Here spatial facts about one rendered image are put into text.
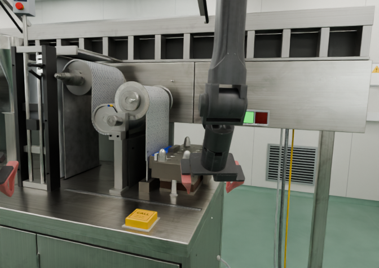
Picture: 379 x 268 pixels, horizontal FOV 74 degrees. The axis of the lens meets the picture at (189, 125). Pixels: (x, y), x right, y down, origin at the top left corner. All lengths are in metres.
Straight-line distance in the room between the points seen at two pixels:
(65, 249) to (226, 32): 0.80
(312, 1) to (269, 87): 2.65
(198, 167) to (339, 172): 3.30
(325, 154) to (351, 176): 2.41
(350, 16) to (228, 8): 0.88
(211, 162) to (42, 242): 0.67
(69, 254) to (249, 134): 2.95
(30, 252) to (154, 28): 1.06
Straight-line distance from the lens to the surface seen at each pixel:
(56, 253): 0.99
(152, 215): 0.79
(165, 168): 0.93
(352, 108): 1.25
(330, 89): 1.23
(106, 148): 1.49
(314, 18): 1.27
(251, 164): 3.64
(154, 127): 1.04
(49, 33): 1.73
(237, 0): 0.47
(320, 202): 1.49
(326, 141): 1.41
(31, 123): 1.12
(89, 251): 0.91
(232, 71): 0.45
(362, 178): 3.87
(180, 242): 0.71
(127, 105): 0.98
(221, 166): 0.55
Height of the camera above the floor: 1.27
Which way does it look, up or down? 6 degrees down
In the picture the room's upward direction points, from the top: 2 degrees clockwise
